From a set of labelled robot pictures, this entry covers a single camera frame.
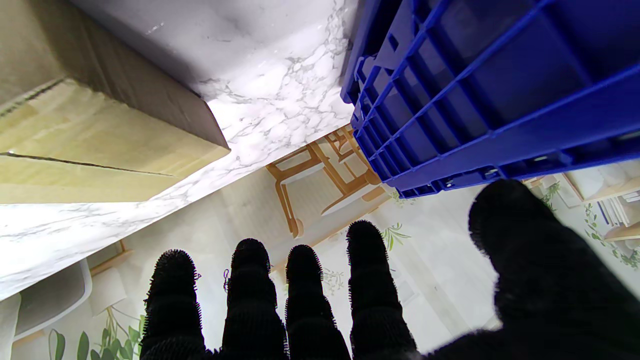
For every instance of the blue plastic turnover box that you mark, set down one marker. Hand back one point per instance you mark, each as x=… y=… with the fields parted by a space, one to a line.
x=500 y=75

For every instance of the printed room scene backdrop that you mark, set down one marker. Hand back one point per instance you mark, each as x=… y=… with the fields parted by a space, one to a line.
x=225 y=225

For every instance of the large labelled cardboard package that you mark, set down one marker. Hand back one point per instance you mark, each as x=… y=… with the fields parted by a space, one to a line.
x=75 y=135

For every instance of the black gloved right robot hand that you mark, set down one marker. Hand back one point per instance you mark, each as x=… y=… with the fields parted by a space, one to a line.
x=550 y=300

